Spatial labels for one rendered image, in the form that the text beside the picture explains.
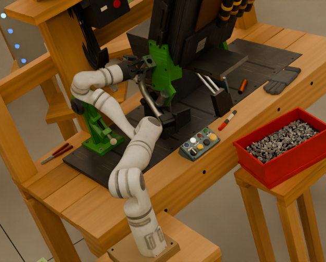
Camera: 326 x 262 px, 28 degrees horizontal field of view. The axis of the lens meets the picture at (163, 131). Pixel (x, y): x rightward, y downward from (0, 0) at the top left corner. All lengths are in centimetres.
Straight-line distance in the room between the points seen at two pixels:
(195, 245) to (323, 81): 108
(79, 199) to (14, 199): 183
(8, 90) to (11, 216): 162
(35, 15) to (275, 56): 115
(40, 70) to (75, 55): 16
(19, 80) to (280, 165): 113
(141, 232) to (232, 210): 155
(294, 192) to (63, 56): 109
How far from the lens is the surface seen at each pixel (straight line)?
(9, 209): 433
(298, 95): 286
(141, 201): 205
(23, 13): 260
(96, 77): 250
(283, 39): 324
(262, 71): 297
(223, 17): 255
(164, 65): 261
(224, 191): 377
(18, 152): 277
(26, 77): 280
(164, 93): 263
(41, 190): 273
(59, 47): 274
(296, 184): 245
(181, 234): 230
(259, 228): 273
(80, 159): 277
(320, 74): 294
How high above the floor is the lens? 237
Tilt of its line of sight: 32 degrees down
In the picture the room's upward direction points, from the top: 19 degrees counter-clockwise
